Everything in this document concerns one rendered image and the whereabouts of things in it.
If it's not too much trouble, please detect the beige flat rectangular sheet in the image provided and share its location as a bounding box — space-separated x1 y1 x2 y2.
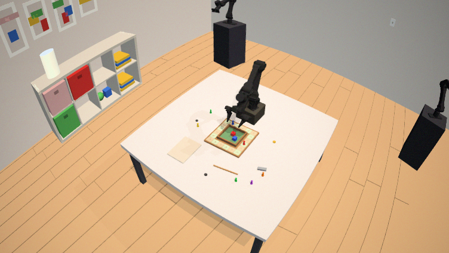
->
167 137 201 164

